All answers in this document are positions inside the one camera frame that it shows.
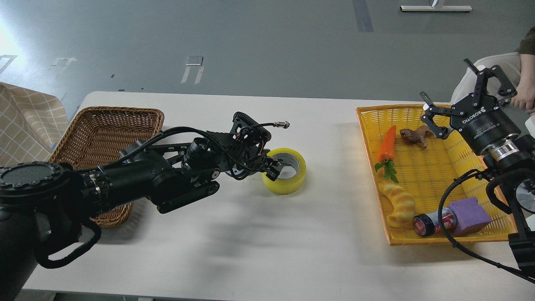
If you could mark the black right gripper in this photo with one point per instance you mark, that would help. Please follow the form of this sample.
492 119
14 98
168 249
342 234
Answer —
482 121

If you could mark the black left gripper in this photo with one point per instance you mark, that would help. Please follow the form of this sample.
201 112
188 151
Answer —
250 160

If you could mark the yellow tape roll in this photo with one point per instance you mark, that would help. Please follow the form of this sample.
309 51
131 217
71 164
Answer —
288 157

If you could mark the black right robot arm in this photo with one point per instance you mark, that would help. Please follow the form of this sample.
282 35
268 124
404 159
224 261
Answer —
510 165

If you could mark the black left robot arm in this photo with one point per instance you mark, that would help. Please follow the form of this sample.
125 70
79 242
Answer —
47 208

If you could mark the person's lower hand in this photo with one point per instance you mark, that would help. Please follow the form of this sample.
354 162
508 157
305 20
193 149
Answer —
525 97

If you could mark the brown toy animal figure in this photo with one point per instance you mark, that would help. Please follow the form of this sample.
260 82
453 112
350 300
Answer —
417 137

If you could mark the person in beige trousers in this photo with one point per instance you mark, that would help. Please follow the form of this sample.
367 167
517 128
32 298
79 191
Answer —
518 66

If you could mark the yellow plastic basket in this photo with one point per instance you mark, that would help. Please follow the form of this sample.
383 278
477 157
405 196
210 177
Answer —
426 173

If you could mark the orange toy carrot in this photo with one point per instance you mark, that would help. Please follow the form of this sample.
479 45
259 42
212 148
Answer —
386 156

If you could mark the purple foam block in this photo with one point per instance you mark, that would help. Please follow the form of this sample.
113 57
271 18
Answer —
470 215

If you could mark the yellow toy croissant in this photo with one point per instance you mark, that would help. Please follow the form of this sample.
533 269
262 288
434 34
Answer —
403 204

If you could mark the small dark red-labelled jar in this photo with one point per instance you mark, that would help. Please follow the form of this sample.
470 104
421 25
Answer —
428 224

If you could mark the white stand base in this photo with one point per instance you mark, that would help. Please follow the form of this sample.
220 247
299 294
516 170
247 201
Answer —
436 6

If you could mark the brown wicker basket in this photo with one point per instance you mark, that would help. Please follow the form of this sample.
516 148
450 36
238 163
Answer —
97 134

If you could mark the beige checkered cloth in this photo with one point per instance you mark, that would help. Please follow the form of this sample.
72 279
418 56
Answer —
31 124

